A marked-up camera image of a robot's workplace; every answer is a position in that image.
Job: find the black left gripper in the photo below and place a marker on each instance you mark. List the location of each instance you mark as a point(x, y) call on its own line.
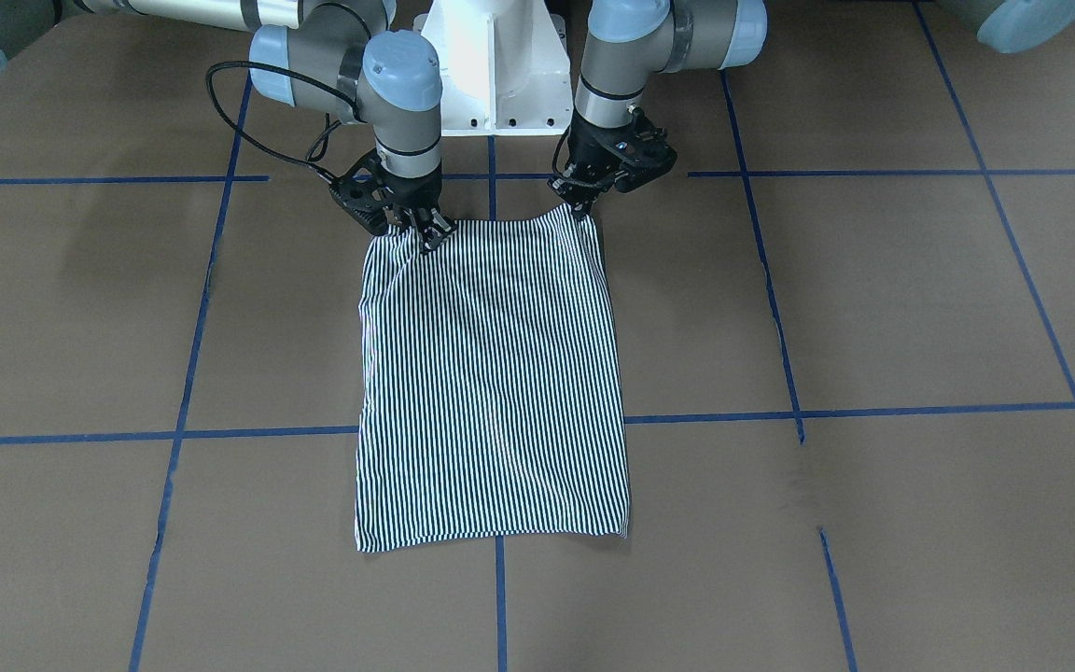
point(586, 156)

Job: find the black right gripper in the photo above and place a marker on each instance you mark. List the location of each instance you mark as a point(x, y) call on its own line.
point(410, 195)

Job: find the striped polo shirt white collar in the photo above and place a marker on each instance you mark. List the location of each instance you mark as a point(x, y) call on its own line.
point(492, 395)

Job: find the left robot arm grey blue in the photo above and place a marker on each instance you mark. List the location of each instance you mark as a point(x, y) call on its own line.
point(629, 41)

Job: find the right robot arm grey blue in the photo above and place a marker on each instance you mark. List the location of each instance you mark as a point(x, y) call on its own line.
point(379, 90)

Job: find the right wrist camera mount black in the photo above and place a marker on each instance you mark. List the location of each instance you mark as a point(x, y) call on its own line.
point(363, 195)

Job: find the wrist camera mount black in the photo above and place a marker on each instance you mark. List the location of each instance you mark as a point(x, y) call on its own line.
point(643, 152)
point(363, 195)

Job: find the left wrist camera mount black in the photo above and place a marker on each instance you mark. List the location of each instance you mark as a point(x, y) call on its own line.
point(643, 152)

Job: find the white pedestal column base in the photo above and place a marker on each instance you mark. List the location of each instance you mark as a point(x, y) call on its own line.
point(504, 65)

